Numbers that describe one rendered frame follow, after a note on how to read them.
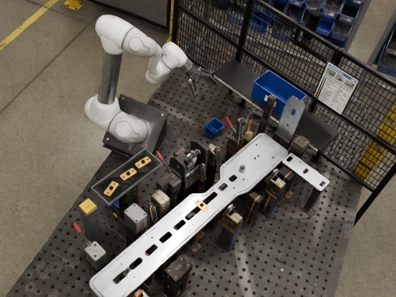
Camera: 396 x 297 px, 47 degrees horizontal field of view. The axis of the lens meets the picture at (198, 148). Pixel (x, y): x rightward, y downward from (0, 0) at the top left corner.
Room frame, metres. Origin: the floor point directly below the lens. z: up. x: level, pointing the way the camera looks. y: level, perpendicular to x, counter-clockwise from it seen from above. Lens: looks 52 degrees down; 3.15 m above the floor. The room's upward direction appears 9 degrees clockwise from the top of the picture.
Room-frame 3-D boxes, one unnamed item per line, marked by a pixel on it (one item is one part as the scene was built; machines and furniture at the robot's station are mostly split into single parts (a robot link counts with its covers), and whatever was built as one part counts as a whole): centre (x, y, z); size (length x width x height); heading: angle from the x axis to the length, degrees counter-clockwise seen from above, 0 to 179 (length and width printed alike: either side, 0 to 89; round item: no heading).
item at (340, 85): (2.04, -0.75, 1.30); 0.23 x 0.02 x 0.31; 54
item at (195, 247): (1.21, -0.02, 0.84); 0.17 x 0.06 x 0.29; 54
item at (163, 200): (1.24, 0.15, 0.89); 0.13 x 0.11 x 0.38; 54
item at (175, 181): (1.37, 0.11, 0.89); 0.13 x 0.11 x 0.38; 54
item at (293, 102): (1.86, -0.51, 1.17); 0.12 x 0.01 x 0.34; 54
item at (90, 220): (1.08, 0.49, 0.92); 0.08 x 0.08 x 0.44; 54
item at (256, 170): (1.26, -0.06, 1.00); 1.38 x 0.22 x 0.02; 144
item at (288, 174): (1.60, -0.54, 0.84); 0.11 x 0.10 x 0.28; 54
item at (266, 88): (2.11, -0.45, 1.10); 0.30 x 0.17 x 0.13; 54
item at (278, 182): (1.48, -0.48, 0.87); 0.12 x 0.09 x 0.35; 54
